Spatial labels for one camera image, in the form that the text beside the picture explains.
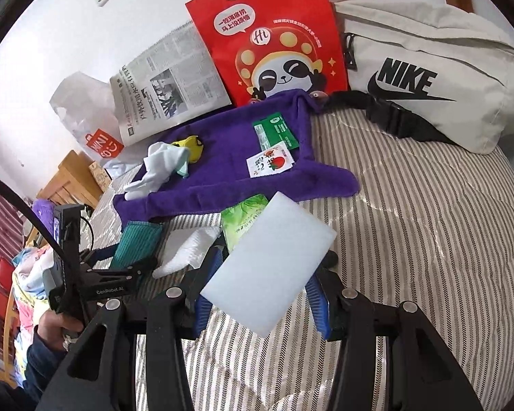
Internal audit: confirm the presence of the green packet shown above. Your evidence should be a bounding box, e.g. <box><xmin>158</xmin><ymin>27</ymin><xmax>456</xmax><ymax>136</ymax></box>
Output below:
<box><xmin>252</xmin><ymin>111</ymin><xmax>299</xmax><ymax>150</ymax></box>

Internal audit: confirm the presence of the striped quilt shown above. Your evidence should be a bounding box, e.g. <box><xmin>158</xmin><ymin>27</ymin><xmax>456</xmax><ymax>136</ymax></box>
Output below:
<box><xmin>86</xmin><ymin>111</ymin><xmax>514</xmax><ymax>411</ymax></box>

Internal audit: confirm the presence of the person's left hand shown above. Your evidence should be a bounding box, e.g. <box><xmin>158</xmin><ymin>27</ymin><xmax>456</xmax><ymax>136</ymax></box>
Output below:
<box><xmin>34</xmin><ymin>308</ymin><xmax>84</xmax><ymax>352</ymax></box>

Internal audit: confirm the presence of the folded newspaper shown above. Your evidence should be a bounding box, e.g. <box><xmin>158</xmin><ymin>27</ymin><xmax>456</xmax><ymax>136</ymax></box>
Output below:
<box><xmin>110</xmin><ymin>26</ymin><xmax>234</xmax><ymax>147</ymax></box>

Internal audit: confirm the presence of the white paper towel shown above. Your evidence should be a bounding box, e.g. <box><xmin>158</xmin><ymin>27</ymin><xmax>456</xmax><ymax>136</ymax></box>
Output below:
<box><xmin>152</xmin><ymin>226</ymin><xmax>222</xmax><ymax>279</ymax></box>

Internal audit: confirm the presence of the brown patterned box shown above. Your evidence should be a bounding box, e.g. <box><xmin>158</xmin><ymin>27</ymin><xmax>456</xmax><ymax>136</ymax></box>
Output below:
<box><xmin>90</xmin><ymin>160</ymin><xmax>112</xmax><ymax>189</ymax></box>

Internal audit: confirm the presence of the purple towel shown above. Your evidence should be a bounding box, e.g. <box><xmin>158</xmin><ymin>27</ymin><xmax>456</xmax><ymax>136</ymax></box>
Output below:
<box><xmin>112</xmin><ymin>89</ymin><xmax>360</xmax><ymax>223</ymax></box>

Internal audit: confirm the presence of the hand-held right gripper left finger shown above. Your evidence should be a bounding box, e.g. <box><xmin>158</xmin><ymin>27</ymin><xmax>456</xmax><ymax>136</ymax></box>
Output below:
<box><xmin>36</xmin><ymin>240</ymin><xmax>228</xmax><ymax>411</ymax></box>

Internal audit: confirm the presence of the black cable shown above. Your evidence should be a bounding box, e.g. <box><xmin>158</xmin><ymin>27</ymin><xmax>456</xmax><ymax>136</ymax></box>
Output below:
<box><xmin>0</xmin><ymin>173</ymin><xmax>75</xmax><ymax>275</ymax></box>

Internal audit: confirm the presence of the person's left forearm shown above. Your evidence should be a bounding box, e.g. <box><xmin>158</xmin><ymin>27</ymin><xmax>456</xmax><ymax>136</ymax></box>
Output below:
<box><xmin>23</xmin><ymin>342</ymin><xmax>69</xmax><ymax>399</ymax></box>

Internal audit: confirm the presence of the teal striped cloth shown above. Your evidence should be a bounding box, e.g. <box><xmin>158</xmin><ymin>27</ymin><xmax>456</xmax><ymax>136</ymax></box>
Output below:
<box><xmin>110</xmin><ymin>220</ymin><xmax>163</xmax><ymax>270</ymax></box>

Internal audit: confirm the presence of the red panda print paper bag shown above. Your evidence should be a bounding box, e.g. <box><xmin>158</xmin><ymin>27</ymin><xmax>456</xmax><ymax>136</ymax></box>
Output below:
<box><xmin>185</xmin><ymin>0</ymin><xmax>350</xmax><ymax>108</ymax></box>

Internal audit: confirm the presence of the green tissue pack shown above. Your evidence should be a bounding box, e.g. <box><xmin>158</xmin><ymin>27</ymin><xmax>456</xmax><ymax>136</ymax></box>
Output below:
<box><xmin>220</xmin><ymin>194</ymin><xmax>270</xmax><ymax>253</ymax></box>

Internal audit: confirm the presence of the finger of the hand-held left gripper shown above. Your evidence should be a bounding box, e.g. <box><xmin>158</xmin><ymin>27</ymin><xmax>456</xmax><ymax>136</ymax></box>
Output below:
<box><xmin>79</xmin><ymin>246</ymin><xmax>121</xmax><ymax>270</ymax></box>
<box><xmin>128</xmin><ymin>258</ymin><xmax>158</xmax><ymax>277</ymax></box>

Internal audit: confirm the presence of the white red sachet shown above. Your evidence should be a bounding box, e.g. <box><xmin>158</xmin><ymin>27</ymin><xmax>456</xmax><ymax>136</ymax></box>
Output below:
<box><xmin>246</xmin><ymin>143</ymin><xmax>294</xmax><ymax>179</ymax></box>

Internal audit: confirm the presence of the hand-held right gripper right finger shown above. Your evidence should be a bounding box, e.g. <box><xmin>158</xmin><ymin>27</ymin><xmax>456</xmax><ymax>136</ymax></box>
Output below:
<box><xmin>304</xmin><ymin>250</ymin><xmax>485</xmax><ymax>411</ymax></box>

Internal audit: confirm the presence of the white sock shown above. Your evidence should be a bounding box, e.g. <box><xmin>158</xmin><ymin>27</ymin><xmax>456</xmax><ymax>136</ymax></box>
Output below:
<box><xmin>123</xmin><ymin>142</ymin><xmax>190</xmax><ymax>201</ymax></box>

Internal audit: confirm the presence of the beige waist bag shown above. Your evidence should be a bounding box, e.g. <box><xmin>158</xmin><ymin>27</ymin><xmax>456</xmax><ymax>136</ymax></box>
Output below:
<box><xmin>313</xmin><ymin>0</ymin><xmax>514</xmax><ymax>155</ymax></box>

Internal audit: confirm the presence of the white sponge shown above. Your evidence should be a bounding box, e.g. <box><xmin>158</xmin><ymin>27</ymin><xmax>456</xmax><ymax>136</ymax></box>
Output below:
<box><xmin>199</xmin><ymin>191</ymin><xmax>336</xmax><ymax>339</ymax></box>

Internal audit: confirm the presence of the purple cloth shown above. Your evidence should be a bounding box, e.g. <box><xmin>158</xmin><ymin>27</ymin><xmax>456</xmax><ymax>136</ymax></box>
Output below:
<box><xmin>32</xmin><ymin>199</ymin><xmax>58</xmax><ymax>232</ymax></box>

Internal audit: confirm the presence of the red striped cloth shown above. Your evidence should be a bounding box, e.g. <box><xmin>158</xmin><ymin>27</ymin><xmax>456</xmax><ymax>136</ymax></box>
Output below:
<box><xmin>0</xmin><ymin>182</ymin><xmax>37</xmax><ymax>309</ymax></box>

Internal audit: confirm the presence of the white plastic shopping bag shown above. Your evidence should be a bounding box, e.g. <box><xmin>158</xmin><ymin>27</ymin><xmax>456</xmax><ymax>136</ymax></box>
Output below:
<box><xmin>49</xmin><ymin>72</ymin><xmax>131</xmax><ymax>178</ymax></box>

